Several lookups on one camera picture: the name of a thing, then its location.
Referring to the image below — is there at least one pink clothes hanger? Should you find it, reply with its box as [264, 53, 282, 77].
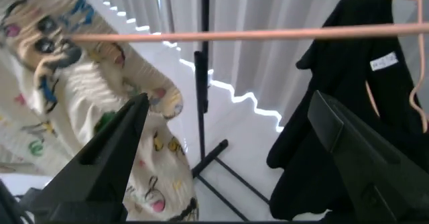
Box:
[364, 0, 429, 133]
[68, 22, 429, 44]

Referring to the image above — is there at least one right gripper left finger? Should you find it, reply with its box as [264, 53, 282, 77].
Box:
[29, 92, 150, 223]

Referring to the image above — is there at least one cream printed garment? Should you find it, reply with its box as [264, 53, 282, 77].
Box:
[0, 0, 200, 223]

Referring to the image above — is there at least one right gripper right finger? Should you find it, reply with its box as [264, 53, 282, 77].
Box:
[307, 89, 429, 223]

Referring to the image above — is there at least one white curtain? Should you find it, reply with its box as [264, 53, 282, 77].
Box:
[75, 0, 429, 131]

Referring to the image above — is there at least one black clothes rack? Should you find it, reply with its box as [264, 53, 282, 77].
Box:
[190, 0, 271, 222]

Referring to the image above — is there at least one black garment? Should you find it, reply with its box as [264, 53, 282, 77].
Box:
[266, 0, 429, 223]

